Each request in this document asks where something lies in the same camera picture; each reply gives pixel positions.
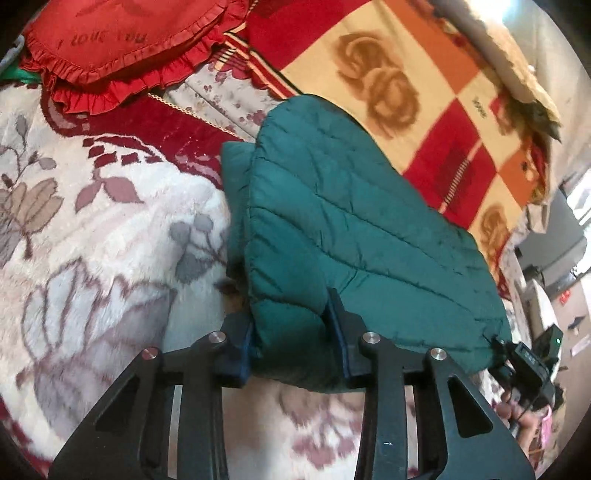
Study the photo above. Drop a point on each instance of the grey cabinet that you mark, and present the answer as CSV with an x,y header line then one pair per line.
x,y
558,240

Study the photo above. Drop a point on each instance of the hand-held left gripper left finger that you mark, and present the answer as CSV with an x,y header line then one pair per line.
x,y
240,364

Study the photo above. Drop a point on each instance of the person's right forearm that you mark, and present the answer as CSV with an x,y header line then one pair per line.
x,y
531,434

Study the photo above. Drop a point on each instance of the red heart-shaped ruffled pillow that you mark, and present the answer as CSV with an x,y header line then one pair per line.
x,y
124,37

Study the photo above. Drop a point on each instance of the green cloth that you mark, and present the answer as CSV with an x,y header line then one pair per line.
x,y
21,76

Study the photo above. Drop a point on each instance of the beige fringed cloth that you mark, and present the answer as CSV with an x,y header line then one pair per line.
x,y
512,60

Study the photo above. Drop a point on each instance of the green quilted puffer jacket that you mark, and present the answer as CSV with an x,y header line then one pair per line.
x,y
346,221

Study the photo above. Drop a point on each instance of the floral purple-flower bed sheet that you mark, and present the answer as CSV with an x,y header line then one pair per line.
x,y
231,99

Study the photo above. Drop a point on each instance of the person's right hand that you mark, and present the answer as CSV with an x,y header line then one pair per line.
x,y
511,410

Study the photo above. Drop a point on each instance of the white maroon plush floral blanket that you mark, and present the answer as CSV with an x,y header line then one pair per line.
x,y
106,221

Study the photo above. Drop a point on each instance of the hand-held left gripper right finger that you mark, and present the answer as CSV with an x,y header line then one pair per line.
x,y
344,350

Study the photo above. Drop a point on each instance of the red cream rose-print blanket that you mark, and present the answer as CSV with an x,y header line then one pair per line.
x,y
415,69

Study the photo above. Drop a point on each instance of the white container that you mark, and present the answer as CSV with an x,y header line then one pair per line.
x,y
538,304

